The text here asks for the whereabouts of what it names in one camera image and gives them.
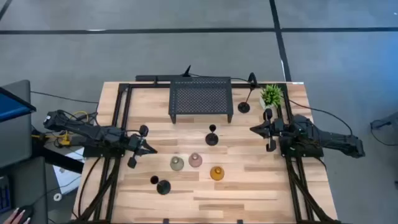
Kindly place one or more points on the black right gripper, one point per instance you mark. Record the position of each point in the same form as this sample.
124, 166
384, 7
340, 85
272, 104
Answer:
277, 129

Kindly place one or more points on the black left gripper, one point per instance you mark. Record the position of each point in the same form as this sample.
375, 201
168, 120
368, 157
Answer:
133, 143

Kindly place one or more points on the tall black candlestick holder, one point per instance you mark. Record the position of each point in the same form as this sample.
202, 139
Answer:
163, 187
244, 107

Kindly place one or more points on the green glass candle holder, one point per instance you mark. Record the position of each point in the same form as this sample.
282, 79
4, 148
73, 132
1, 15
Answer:
177, 164

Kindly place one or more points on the short black candlestick holder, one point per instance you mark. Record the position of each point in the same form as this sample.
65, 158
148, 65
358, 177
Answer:
211, 140

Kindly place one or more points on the amber glass candle holder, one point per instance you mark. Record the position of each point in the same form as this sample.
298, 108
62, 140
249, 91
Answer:
217, 174

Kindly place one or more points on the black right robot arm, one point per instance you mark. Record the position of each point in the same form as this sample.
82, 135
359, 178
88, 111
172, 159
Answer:
326, 138

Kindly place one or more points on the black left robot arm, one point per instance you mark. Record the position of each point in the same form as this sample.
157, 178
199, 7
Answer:
93, 132

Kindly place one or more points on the pink glass candle holder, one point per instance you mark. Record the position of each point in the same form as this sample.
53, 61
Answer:
195, 161

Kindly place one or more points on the small green potted plant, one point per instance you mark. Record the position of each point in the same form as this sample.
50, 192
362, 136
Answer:
272, 95

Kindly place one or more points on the black perforated metal riser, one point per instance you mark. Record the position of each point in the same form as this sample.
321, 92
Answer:
200, 99

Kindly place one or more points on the white paper sheet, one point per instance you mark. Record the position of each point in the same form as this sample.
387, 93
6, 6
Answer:
66, 177

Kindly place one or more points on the black stand foot bar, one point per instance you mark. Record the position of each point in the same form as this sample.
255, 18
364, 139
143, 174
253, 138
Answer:
59, 160

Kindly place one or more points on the white tape roll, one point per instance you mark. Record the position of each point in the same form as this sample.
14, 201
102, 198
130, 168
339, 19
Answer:
54, 197

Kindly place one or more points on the grey floor stand base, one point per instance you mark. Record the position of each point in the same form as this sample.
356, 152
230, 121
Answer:
390, 121

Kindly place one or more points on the grey desk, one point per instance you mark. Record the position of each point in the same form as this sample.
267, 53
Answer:
15, 146

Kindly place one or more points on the black computer mouse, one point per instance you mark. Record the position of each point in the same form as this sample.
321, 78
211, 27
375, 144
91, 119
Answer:
25, 211

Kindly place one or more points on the computer monitor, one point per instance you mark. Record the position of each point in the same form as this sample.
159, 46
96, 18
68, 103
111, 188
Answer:
12, 105

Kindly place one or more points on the dark computer keyboard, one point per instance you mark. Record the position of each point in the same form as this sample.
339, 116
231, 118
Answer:
4, 196

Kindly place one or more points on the person's hand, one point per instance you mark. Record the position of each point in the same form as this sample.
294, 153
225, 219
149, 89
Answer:
11, 219

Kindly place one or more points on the black pointed bracket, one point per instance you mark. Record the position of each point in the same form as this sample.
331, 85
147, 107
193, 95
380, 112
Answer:
187, 71

